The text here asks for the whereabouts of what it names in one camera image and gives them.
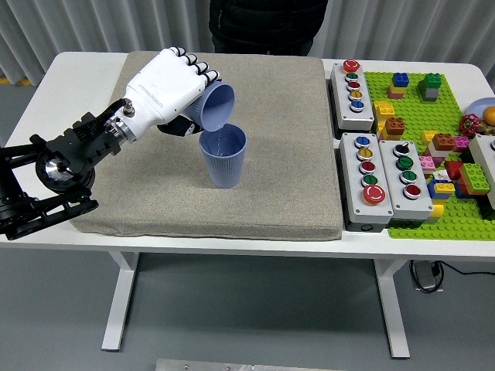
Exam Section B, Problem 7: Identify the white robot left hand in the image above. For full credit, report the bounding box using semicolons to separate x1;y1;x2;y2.
124;46;222;137

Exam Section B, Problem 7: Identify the blue ribbed plastic cup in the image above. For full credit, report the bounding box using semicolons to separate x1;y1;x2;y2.
198;123;248;189
183;81;236;133

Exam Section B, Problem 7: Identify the grey pleated curtain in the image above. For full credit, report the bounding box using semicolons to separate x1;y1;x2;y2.
0;0;495;88

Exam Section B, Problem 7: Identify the person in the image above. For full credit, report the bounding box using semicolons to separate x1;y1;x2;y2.
208;0;329;55

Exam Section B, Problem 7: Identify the grey-brown fabric mat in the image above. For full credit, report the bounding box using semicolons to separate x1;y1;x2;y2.
71;51;344;243

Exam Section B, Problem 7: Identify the grey five-button control box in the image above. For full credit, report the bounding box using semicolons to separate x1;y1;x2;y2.
327;59;376;134
338;131;395;233

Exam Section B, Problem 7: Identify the orange toy brick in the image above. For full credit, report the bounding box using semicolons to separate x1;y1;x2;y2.
463;181;491;196
384;116;407;138
432;132;457;152

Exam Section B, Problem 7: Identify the white table leg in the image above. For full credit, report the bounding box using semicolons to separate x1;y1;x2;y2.
101;250;141;352
372;258;411;359

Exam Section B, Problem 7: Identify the green toy brick baseplate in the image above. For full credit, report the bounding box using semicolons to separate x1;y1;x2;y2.
363;71;495;242

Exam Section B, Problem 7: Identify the grey four-button control box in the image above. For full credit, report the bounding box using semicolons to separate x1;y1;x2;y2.
377;139;435;229

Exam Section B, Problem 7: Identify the yellow round toy brick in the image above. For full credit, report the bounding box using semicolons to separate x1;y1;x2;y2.
426;203;446;224

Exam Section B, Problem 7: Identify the red toy brick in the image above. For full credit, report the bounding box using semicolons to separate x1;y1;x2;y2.
444;161;466;181

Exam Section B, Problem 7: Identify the red valve wheel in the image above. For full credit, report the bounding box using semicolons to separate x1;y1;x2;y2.
459;113;482;138

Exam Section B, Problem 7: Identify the lilac plate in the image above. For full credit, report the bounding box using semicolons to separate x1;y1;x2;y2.
466;97;495;117

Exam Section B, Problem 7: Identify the grey power adapter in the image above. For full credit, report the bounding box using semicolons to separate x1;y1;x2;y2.
413;261;441;289

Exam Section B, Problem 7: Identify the large green toy brick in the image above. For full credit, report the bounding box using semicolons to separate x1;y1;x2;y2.
459;162;490;191

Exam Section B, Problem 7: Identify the black power cable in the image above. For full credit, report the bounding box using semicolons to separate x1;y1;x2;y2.
409;259;495;294

